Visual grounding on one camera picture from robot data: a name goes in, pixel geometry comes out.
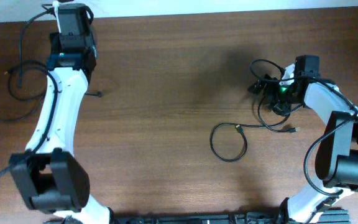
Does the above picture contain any black usb cable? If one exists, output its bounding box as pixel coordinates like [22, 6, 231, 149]
[209, 93, 301, 163]

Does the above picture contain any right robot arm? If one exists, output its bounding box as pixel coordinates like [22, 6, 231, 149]
[249, 55, 358, 223]

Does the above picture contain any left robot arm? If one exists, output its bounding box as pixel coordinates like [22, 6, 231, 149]
[9, 1, 113, 223]

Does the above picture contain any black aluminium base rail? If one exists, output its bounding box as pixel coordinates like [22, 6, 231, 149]
[44, 208, 351, 224]

